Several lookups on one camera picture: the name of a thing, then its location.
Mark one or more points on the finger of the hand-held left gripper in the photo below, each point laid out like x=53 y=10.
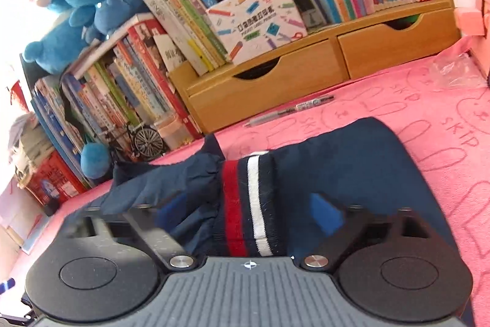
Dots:
x=5 y=285

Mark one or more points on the wooden drawer organizer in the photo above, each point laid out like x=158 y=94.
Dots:
x=306 y=62

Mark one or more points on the red plastic crate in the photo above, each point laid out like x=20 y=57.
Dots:
x=49 y=181

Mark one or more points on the pink rabbit-print mat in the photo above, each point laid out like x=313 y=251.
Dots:
x=440 y=112

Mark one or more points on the white paper sheet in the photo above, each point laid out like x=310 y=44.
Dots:
x=9 y=208

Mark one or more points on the row of green-spined books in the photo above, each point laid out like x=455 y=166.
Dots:
x=191 y=13

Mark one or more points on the round blue plush ball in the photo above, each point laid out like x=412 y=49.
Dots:
x=95 y=160

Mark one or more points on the navy and white jacket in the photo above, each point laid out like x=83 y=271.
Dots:
x=344 y=166

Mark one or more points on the light blue sheet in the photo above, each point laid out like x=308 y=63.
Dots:
x=34 y=235

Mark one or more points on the small black box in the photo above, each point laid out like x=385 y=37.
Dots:
x=49 y=209

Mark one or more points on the row of colourful children's books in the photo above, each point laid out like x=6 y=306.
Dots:
x=134 y=82

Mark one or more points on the blue whale plush toy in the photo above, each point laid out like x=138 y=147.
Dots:
x=65 y=43

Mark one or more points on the miniature bicycle model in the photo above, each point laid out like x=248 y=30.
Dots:
x=147 y=143

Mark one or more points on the white pencil-print box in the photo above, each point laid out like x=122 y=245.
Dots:
x=256 y=24

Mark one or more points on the small blue plush toy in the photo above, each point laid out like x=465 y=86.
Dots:
x=115 y=5

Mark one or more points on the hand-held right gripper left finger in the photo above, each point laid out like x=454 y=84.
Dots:
x=153 y=239

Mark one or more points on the clear plastic wrapper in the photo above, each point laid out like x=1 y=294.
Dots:
x=451 y=66

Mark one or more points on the clear pen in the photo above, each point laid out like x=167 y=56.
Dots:
x=291 y=110

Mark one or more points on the row of tall blue books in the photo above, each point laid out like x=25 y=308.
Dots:
x=53 y=120

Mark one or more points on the stack of paper workbooks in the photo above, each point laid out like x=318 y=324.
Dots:
x=30 y=143

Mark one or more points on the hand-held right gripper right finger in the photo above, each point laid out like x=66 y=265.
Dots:
x=325 y=212

